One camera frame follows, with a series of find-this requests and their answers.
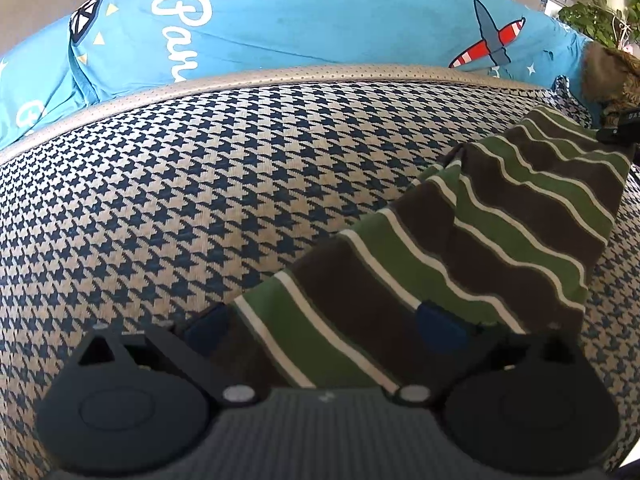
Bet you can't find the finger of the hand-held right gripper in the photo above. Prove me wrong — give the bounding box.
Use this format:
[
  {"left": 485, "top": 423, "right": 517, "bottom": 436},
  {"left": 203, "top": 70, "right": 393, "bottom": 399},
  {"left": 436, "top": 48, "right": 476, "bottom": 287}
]
[{"left": 595, "top": 110, "right": 640, "bottom": 147}]

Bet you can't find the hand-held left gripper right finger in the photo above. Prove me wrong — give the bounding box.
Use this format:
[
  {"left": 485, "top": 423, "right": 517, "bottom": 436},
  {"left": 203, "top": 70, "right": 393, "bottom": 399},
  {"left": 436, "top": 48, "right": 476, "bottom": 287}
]
[{"left": 392, "top": 302, "right": 584, "bottom": 408}]

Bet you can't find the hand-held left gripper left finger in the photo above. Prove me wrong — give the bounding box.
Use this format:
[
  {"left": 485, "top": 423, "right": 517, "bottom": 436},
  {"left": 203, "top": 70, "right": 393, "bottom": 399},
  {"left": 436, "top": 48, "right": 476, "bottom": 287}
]
[{"left": 65, "top": 302, "right": 268, "bottom": 409}]

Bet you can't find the green brown striped t-shirt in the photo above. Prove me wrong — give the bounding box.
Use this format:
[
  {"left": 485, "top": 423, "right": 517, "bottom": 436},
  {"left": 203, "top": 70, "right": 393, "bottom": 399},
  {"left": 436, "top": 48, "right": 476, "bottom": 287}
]
[{"left": 212, "top": 105, "right": 633, "bottom": 396}]

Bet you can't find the brown fur coat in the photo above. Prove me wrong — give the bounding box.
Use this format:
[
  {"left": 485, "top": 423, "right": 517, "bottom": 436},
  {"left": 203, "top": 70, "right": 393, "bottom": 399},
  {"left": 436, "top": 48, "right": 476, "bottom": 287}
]
[{"left": 582, "top": 42, "right": 640, "bottom": 128}]

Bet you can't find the green potted plant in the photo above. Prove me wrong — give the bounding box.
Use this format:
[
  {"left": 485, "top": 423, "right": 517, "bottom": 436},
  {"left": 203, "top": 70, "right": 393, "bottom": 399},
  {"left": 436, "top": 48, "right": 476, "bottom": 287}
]
[{"left": 557, "top": 0, "right": 640, "bottom": 51}]

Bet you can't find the houndstooth sofa seat cushion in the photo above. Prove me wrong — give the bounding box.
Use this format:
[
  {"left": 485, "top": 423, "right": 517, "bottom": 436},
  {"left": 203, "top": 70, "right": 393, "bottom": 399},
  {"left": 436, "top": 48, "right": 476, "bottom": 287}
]
[{"left": 0, "top": 62, "right": 640, "bottom": 480}]

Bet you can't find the blue printed pillow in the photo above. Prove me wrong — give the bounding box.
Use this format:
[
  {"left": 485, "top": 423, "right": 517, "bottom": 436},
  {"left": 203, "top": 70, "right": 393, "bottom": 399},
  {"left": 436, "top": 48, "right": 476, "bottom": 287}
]
[{"left": 0, "top": 0, "right": 596, "bottom": 151}]

